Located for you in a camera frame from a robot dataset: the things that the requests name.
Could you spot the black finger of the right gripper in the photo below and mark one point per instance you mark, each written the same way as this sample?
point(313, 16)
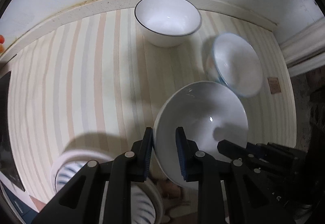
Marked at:
point(236, 152)

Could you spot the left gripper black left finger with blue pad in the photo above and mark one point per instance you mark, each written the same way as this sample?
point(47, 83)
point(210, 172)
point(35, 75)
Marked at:
point(101, 192)

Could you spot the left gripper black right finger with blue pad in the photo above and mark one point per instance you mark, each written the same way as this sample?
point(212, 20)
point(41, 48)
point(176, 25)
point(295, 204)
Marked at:
point(198, 166)

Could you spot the plain white bowl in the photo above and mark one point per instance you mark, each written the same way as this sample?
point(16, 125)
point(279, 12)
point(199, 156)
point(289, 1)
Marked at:
point(208, 112)

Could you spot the white plate blue stripes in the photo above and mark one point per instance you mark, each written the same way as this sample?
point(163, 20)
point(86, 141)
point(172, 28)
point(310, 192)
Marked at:
point(142, 209)

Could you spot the blue cabinet front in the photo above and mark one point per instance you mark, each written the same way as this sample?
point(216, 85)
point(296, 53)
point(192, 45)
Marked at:
point(26, 213)

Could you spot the black induction cooktop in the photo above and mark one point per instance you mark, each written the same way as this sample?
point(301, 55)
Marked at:
point(8, 166)

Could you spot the white bowl blue rim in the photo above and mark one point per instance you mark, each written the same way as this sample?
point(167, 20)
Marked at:
point(233, 62)

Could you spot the white bowl dark rim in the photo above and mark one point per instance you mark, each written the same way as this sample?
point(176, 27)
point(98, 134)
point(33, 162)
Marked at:
point(167, 23)

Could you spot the colourful wall sticker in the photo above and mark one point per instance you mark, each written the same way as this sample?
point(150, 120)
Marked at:
point(2, 40)

